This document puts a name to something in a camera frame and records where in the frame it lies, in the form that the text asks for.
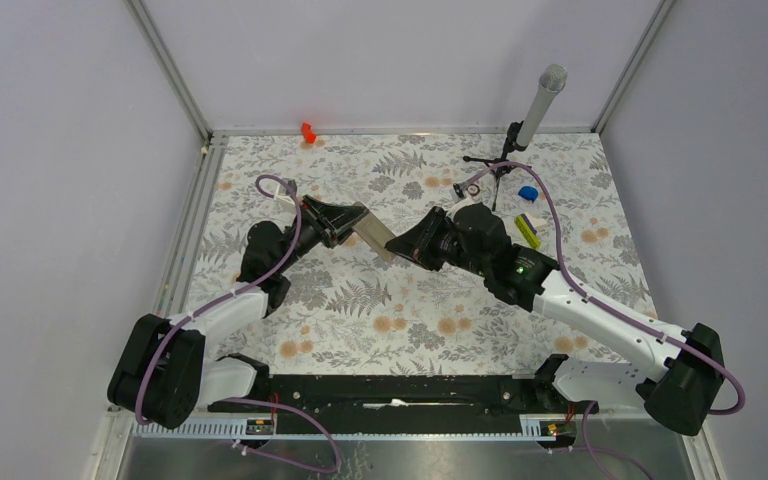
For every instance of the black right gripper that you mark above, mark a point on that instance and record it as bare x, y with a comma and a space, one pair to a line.
417, 242

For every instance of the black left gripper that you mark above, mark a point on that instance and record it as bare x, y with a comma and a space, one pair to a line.
331, 237

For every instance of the white remote control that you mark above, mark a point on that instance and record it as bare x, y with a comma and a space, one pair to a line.
375, 234

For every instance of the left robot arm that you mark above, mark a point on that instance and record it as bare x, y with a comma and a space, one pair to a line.
164, 374

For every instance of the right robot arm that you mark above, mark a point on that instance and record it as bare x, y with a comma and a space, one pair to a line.
673, 373

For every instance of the floral patterned table mat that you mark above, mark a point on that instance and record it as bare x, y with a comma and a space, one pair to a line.
350, 312

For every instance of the red plastic block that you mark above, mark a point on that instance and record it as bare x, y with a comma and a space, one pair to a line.
308, 134

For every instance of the black microphone tripod stand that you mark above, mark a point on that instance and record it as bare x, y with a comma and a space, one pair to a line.
512, 143

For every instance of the blue plastic cap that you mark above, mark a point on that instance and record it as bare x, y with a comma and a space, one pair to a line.
529, 193

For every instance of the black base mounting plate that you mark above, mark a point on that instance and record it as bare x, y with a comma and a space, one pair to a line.
314, 398

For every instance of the grey microphone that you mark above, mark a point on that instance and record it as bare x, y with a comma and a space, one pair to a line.
551, 82

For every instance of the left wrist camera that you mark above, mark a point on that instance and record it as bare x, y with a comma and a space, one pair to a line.
285, 195

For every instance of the aluminium frame rail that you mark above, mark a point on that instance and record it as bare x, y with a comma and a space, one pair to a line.
200, 165

